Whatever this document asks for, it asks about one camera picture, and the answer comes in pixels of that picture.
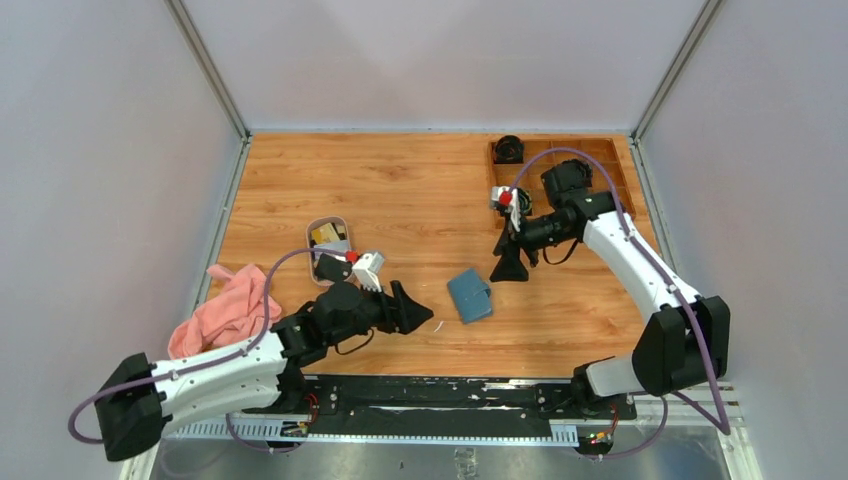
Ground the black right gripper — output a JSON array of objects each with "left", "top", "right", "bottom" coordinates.
[{"left": 490, "top": 210, "right": 573, "bottom": 284}]

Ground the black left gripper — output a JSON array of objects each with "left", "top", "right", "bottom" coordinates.
[{"left": 327, "top": 276, "right": 433, "bottom": 347}]

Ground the blue leather card holder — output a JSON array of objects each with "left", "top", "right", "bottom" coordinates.
[{"left": 447, "top": 268, "right": 494, "bottom": 325}]

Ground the black VIP card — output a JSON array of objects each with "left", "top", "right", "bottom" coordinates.
[{"left": 313, "top": 254, "right": 352, "bottom": 283}]

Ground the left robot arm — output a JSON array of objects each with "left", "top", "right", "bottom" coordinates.
[{"left": 94, "top": 281, "right": 434, "bottom": 462}]

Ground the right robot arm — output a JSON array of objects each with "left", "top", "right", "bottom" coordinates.
[{"left": 490, "top": 159, "right": 731, "bottom": 418}]

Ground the silver card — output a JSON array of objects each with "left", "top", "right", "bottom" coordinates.
[{"left": 312, "top": 240, "right": 351, "bottom": 261}]

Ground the gold card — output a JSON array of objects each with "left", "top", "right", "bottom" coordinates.
[{"left": 310, "top": 222, "right": 343, "bottom": 245}]

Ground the black blue rosette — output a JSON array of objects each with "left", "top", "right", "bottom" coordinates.
[{"left": 514, "top": 187, "right": 533, "bottom": 217}]

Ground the black rosette top left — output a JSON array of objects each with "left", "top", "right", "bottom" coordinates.
[{"left": 492, "top": 135, "right": 525, "bottom": 165}]

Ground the wooden compartment tray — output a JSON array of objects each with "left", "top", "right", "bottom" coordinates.
[{"left": 486, "top": 135, "right": 638, "bottom": 218}]

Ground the black rosette middle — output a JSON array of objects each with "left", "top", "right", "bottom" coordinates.
[{"left": 561, "top": 159, "right": 593, "bottom": 189}]

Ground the pink cloth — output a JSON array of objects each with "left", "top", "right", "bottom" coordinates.
[{"left": 167, "top": 264, "right": 282, "bottom": 359}]

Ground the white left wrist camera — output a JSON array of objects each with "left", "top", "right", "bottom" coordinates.
[{"left": 352, "top": 251, "right": 385, "bottom": 292}]

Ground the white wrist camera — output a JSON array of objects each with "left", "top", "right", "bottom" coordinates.
[
  {"left": 352, "top": 251, "right": 385, "bottom": 292},
  {"left": 489, "top": 186, "right": 522, "bottom": 232}
]

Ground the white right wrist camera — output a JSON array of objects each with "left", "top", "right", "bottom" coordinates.
[{"left": 489, "top": 186, "right": 522, "bottom": 232}]

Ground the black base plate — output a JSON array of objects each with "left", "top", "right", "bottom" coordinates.
[{"left": 250, "top": 374, "right": 637, "bottom": 442}]

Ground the aluminium frame rail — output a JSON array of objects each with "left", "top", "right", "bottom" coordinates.
[{"left": 164, "top": 374, "right": 715, "bottom": 448}]

